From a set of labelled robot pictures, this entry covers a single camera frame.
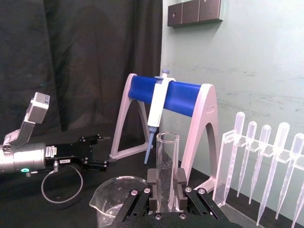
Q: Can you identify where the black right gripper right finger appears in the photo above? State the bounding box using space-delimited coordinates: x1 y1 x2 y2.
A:
176 168 229 223

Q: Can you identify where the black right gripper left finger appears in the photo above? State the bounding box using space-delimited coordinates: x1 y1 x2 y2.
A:
106 168 159 228

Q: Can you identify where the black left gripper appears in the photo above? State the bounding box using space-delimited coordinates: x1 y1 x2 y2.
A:
45 133 117 172

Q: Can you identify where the clear glass cylinder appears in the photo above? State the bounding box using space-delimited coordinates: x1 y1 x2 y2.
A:
155 132 181 213

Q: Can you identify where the clear acrylic dropper rack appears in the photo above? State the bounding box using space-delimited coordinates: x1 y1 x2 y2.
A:
212 132 304 208

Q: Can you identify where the clear glass beaker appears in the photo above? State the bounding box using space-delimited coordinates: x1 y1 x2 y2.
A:
89 175 150 228

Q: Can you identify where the white and blue pipette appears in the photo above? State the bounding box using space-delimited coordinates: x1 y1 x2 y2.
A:
143 68 171 165

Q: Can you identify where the grey stand with blue bar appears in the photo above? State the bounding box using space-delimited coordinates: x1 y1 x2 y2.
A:
109 73 220 194

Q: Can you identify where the clear plastic dropper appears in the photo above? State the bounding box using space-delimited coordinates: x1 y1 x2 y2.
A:
275 133 304 219
291 199 304 228
248 124 272 205
224 111 246 200
256 122 290 227
237 121 257 198

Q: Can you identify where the black curtain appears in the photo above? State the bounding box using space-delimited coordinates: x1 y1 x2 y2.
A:
0 0 164 135

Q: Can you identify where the black table cloth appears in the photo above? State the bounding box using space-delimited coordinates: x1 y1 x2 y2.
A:
0 128 304 228

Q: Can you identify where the thin grey gripper cable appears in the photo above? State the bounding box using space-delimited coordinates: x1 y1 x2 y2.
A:
41 160 84 203

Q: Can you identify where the dark wall-mounted box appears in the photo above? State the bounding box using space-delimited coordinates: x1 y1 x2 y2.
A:
167 0 224 27

